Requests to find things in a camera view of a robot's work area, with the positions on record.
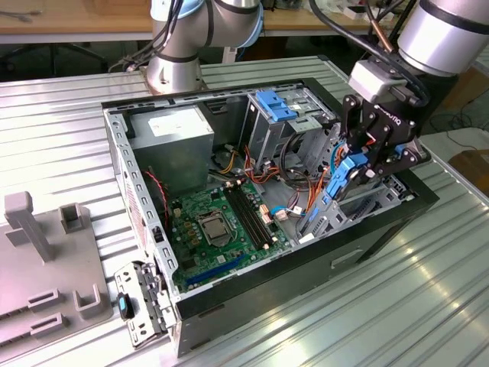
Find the metal optical drive cage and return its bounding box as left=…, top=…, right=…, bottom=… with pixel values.
left=238, top=86, right=338, bottom=174

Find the black open PC case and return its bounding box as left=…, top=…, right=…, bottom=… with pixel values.
left=99, top=76, right=440, bottom=359

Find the silver CPU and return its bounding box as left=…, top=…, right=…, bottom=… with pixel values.
left=201, top=220, right=230, bottom=245

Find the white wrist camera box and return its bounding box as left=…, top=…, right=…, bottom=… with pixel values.
left=348, top=60, right=408, bottom=101

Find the multicoloured wire bundle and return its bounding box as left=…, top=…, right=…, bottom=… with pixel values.
left=243, top=147, right=284, bottom=185

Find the grey power supply unit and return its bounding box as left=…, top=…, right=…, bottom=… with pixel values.
left=128, top=105, right=215, bottom=200

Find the brown cardboard box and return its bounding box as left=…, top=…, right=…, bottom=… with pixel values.
left=442, top=70, right=489, bottom=112
left=449, top=149, right=489, bottom=192

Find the white plug blue wire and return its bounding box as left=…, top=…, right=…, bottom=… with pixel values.
left=270, top=204, right=305, bottom=223

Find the hard disk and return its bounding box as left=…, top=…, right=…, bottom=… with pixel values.
left=300, top=151, right=370, bottom=239

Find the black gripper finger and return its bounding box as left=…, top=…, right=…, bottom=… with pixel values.
left=365, top=139, right=429, bottom=180
left=341, top=94, right=391, bottom=154

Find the blue data wire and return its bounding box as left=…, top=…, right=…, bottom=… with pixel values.
left=329, top=141, right=349, bottom=180

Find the blue expansion slot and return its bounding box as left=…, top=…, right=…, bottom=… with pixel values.
left=185, top=255, right=246, bottom=288

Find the metal socket cover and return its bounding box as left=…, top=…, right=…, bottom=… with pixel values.
left=194, top=209, right=237, bottom=249

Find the thick black wrist cable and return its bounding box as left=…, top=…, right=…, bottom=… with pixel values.
left=308, top=0, right=431, bottom=110

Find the metal disk bay cage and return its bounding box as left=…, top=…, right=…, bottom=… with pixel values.
left=296, top=121, right=418, bottom=246

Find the hanging arm cable bundle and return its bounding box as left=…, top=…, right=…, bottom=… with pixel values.
left=108, top=0, right=184, bottom=74

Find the orange wire bundle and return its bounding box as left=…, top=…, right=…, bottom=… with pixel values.
left=301, top=167, right=328, bottom=219

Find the blue plastic drive latch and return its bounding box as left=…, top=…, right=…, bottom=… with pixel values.
left=255, top=90, right=300, bottom=123

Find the metal expansion slot bracket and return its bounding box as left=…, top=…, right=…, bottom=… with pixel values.
left=113, top=260, right=180, bottom=349

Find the black RAM slot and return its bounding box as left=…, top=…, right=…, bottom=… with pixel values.
left=223, top=186, right=267, bottom=250
left=237, top=180, right=279, bottom=244
left=228, top=184, right=270, bottom=248
left=232, top=182, right=274, bottom=246

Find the grey plastic parts rack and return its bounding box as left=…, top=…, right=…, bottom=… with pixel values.
left=0, top=190, right=115, bottom=347

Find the black case fan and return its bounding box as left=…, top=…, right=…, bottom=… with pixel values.
left=144, top=166, right=172, bottom=232

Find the long wooden desk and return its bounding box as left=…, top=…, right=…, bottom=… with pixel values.
left=0, top=0, right=421, bottom=44

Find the green motherboard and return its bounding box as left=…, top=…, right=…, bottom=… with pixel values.
left=167, top=178, right=296, bottom=294

